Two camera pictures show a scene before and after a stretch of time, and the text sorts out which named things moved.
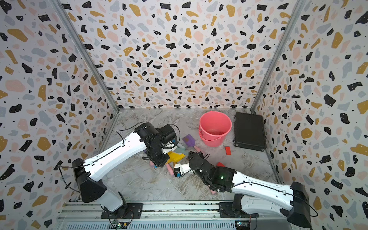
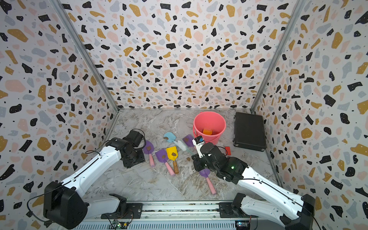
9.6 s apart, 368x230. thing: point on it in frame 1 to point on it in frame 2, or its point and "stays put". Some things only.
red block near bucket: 227,150 stays put
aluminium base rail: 183,215 stays put
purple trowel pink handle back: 189,140 stays put
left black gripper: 160,164 to 142,159
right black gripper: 192,156 to 196,160
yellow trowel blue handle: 174,157 to 209,132
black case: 249,131 stays put
